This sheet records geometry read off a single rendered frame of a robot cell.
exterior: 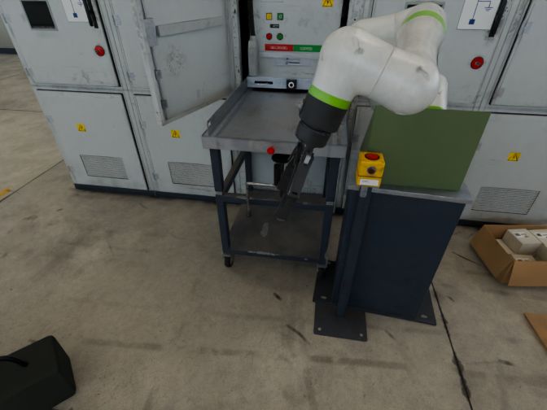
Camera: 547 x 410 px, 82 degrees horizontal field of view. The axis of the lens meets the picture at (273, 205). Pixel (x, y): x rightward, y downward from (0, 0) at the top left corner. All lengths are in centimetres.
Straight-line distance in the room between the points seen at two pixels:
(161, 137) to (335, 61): 181
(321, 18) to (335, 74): 130
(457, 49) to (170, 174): 192
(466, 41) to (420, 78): 136
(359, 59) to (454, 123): 65
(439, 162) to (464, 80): 84
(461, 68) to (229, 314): 175
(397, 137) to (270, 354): 108
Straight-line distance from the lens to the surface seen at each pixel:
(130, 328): 180
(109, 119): 248
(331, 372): 158
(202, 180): 237
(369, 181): 114
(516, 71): 213
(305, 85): 198
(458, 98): 207
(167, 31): 161
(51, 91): 265
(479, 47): 202
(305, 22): 194
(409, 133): 121
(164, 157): 239
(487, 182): 238
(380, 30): 107
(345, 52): 64
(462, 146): 128
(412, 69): 65
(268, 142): 134
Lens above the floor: 140
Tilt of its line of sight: 36 degrees down
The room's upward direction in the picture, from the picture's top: straight up
